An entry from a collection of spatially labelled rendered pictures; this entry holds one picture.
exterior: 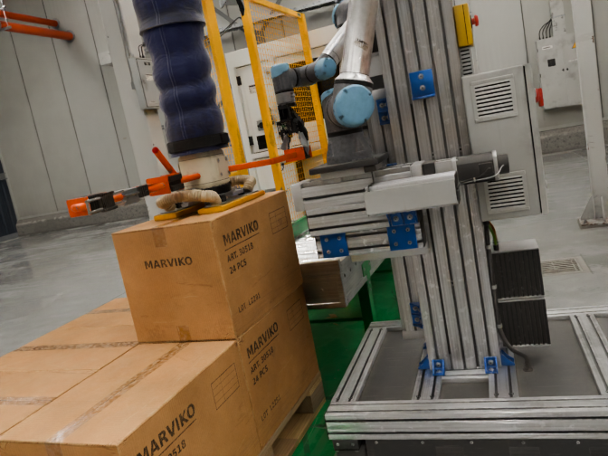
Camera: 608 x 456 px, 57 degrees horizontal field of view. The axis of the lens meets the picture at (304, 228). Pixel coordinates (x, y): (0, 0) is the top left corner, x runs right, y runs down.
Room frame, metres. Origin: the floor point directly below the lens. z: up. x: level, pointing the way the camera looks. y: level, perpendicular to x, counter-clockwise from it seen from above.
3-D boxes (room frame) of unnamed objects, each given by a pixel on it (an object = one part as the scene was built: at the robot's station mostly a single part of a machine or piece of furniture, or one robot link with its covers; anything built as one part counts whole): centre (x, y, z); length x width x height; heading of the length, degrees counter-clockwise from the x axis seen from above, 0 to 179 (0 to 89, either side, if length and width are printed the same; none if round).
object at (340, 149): (1.84, -0.19, 1.09); 0.15 x 0.15 x 0.10
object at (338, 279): (2.44, 0.20, 0.48); 0.70 x 0.03 x 0.15; 67
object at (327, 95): (1.83, -0.19, 1.20); 0.13 x 0.12 x 0.14; 7
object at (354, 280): (3.39, -0.55, 0.50); 2.31 x 0.05 x 0.19; 157
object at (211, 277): (2.09, 0.35, 0.74); 0.60 x 0.40 x 0.40; 157
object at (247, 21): (4.24, -0.10, 1.05); 1.17 x 0.10 x 2.10; 157
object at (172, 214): (2.14, 0.41, 0.97); 0.34 x 0.10 x 0.05; 156
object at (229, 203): (2.07, 0.24, 0.97); 0.34 x 0.10 x 0.05; 156
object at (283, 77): (2.25, -0.03, 1.38); 0.09 x 0.08 x 0.11; 123
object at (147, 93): (3.48, 0.76, 1.62); 0.20 x 0.05 x 0.30; 157
